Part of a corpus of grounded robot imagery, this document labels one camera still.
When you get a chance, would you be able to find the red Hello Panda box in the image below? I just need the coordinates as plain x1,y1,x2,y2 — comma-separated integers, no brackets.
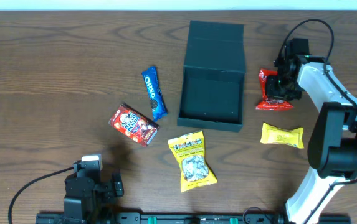
109,103,159,147

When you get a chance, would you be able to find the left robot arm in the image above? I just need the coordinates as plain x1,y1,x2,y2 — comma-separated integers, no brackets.
64,160,124,223

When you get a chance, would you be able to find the blue Oreo cookie pack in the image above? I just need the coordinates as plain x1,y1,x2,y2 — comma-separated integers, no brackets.
141,66,168,121

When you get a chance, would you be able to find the small yellow snack packet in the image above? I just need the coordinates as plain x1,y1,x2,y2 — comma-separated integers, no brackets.
260,123,304,149

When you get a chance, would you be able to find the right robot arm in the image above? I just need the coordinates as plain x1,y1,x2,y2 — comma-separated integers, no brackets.
265,38,357,223

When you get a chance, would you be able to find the red Hacks candy bag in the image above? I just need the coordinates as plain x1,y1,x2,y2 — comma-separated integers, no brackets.
255,69,293,111

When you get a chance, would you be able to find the yellow Hacks candy bag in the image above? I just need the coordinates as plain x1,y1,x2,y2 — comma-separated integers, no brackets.
168,131,217,192

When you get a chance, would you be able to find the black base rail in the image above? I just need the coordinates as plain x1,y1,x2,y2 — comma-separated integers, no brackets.
35,212,352,224

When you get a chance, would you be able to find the black open gift box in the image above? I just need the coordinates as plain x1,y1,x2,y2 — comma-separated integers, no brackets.
177,21,246,132

